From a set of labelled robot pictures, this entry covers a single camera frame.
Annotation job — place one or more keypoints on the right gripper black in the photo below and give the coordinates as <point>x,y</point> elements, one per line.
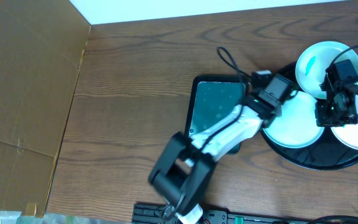
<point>323,116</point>

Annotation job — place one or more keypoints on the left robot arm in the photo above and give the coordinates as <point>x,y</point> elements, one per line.
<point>182,173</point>

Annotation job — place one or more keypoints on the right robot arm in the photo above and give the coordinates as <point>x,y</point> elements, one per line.
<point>352,86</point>

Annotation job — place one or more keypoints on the black rectangular water tray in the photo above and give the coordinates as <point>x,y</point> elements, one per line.
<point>213,97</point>

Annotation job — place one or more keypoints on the cardboard sheet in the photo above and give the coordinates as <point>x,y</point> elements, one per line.
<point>41,48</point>

